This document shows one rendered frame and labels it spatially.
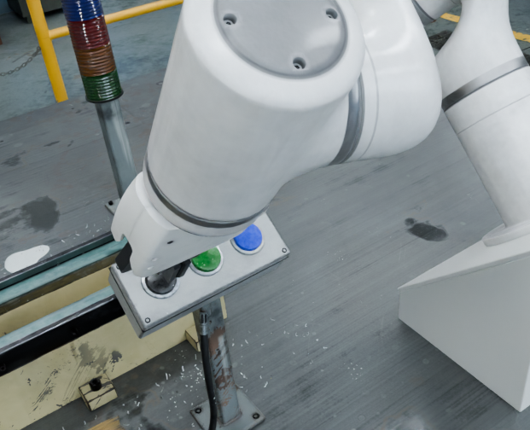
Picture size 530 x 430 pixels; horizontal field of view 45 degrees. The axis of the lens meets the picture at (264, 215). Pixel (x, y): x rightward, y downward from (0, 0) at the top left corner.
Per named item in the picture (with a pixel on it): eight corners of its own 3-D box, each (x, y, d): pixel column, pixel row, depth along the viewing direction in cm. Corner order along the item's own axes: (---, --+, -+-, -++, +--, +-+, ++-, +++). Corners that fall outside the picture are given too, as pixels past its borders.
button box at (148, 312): (138, 340, 63) (144, 328, 59) (106, 279, 65) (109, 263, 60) (278, 268, 71) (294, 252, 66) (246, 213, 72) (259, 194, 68)
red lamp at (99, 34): (80, 53, 100) (73, 25, 97) (66, 43, 104) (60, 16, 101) (116, 43, 102) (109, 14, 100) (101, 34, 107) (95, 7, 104)
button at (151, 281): (152, 303, 61) (154, 298, 60) (137, 276, 62) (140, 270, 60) (179, 289, 62) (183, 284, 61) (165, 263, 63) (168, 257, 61)
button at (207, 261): (197, 281, 63) (200, 275, 62) (183, 254, 64) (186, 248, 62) (223, 268, 65) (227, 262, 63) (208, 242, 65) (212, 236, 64)
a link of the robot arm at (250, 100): (272, 91, 42) (133, 106, 39) (353, -62, 30) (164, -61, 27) (311, 207, 40) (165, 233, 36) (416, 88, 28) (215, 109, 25)
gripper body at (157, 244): (247, 102, 44) (213, 174, 54) (109, 152, 39) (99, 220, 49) (303, 194, 42) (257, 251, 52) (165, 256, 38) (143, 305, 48)
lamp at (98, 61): (88, 80, 102) (80, 53, 100) (74, 70, 107) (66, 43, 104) (122, 69, 105) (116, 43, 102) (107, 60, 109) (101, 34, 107)
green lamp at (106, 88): (95, 106, 105) (88, 80, 102) (81, 95, 109) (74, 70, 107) (128, 95, 107) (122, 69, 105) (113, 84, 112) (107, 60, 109)
